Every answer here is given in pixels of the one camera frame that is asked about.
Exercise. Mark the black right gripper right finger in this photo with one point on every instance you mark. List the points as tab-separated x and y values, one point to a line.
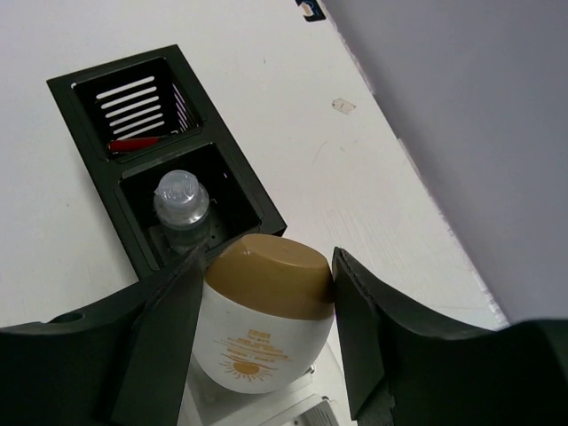
405	364

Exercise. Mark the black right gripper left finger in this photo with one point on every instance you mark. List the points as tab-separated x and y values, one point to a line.
122	360

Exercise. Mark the white egg-shaped sunscreen bottle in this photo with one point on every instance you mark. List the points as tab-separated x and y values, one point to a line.
266	311

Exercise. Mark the clear plastic bottle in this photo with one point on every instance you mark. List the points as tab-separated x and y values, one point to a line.
182	205

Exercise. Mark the bright red lip gloss tube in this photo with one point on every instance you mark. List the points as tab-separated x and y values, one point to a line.
130	145

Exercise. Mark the black slotted organizer box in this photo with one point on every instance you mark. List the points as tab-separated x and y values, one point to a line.
157	94

